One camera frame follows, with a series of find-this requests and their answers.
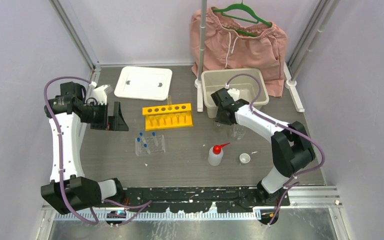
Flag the blue capped tube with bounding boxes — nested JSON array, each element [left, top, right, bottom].
[[135, 137, 142, 155], [152, 132, 159, 146], [143, 143, 151, 155], [139, 132, 147, 144]]

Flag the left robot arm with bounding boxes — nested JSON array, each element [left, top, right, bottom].
[[40, 81, 129, 215]]

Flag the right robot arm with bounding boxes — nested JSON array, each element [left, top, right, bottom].
[[211, 88, 316, 206]]

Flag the clear glass flask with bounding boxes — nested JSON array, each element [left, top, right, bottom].
[[213, 121, 226, 133]]

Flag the clear glass beaker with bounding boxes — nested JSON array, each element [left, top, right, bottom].
[[229, 124, 246, 140]]

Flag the beige plastic bin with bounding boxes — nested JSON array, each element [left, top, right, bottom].
[[201, 68, 269, 119]]

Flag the clear acrylic tube rack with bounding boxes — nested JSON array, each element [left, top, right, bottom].
[[134, 134, 166, 157]]

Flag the yellow test tube rack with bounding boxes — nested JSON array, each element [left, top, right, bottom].
[[142, 103, 194, 131]]

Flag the white plastic bin lid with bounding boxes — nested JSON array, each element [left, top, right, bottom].
[[114, 66, 173, 101]]

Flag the red capped wash bottle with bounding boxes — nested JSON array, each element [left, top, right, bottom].
[[207, 142, 230, 167]]

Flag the small white cup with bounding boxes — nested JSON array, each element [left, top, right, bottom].
[[239, 153, 251, 164]]

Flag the right white pole foot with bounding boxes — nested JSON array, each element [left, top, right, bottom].
[[283, 62, 305, 113]]

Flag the pink shorts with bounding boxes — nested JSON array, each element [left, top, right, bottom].
[[203, 6, 288, 97]]

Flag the green clothes hanger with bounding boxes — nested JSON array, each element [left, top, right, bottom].
[[212, 0, 273, 37]]

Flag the grey rack pole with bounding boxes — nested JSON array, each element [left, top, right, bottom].
[[195, 0, 207, 90]]

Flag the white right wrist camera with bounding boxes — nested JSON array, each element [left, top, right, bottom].
[[224, 84, 240, 101]]

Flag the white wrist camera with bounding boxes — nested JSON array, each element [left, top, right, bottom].
[[224, 84, 240, 101], [90, 84, 113, 105]]

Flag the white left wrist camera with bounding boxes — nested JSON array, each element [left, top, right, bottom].
[[90, 84, 113, 105]]

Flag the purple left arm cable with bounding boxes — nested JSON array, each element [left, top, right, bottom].
[[43, 76, 153, 228]]

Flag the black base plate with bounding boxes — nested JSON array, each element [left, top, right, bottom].
[[117, 186, 284, 214]]

